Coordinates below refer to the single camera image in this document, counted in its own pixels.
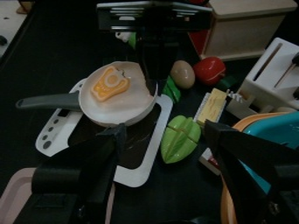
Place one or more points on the orange plate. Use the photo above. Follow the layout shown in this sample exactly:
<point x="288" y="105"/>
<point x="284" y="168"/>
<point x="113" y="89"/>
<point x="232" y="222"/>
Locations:
<point x="227" y="207"/>

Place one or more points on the orange toy toast with egg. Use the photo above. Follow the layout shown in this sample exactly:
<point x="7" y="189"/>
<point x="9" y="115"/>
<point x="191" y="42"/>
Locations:
<point x="108" y="86"/>

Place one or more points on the pink tray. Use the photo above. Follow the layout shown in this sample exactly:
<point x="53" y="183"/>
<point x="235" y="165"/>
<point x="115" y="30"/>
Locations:
<point x="15" y="195"/>

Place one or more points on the dark green toy vegetable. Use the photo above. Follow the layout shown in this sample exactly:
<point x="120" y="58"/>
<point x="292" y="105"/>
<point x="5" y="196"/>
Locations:
<point x="172" y="90"/>

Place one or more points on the white toy induction stove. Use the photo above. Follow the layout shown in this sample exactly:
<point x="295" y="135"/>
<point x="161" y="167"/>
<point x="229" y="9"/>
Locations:
<point x="145" y="163"/>

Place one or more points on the red toy tomato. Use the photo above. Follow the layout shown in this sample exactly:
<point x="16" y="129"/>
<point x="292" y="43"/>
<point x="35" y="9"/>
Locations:
<point x="209" y="70"/>

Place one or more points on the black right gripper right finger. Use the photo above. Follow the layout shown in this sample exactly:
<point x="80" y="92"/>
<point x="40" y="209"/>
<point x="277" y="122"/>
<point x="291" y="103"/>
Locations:
<point x="252" y="163"/>

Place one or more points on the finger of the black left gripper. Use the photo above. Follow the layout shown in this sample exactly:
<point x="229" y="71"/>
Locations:
<point x="147" y="55"/>
<point x="167" y="52"/>

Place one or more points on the brown toy egg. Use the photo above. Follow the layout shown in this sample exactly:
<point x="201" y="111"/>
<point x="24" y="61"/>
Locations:
<point x="183" y="74"/>

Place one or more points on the light green sliced toy vegetable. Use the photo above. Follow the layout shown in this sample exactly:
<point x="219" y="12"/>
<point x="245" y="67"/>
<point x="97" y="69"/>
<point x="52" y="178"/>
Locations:
<point x="179" y="140"/>

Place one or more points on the white and red toy piece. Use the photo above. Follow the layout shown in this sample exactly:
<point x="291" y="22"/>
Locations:
<point x="208" y="162"/>

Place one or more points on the white toy knife block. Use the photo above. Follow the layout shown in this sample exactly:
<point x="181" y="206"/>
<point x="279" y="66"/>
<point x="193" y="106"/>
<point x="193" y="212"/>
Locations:
<point x="268" y="87"/>

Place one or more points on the yellow toy butter on board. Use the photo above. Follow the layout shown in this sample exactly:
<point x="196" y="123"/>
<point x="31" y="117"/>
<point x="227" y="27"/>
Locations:
<point x="212" y="108"/>

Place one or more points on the teal bowl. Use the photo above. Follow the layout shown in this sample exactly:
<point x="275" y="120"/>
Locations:
<point x="276" y="128"/>

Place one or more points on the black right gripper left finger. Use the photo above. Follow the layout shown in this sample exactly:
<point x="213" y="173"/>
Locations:
<point x="73" y="172"/>

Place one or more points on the white and green toy piece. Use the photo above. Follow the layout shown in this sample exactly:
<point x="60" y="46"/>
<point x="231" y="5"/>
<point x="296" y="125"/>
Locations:
<point x="125" y="37"/>

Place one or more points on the light wooden toy box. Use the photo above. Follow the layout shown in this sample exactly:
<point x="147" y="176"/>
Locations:
<point x="244" y="32"/>

